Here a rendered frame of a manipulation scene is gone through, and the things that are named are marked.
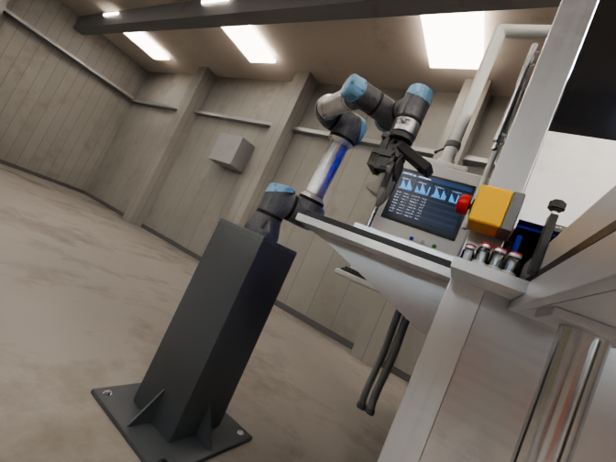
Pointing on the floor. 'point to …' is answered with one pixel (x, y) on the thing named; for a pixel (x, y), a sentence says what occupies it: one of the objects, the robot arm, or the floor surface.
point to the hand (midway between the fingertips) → (380, 203)
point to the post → (566, 27)
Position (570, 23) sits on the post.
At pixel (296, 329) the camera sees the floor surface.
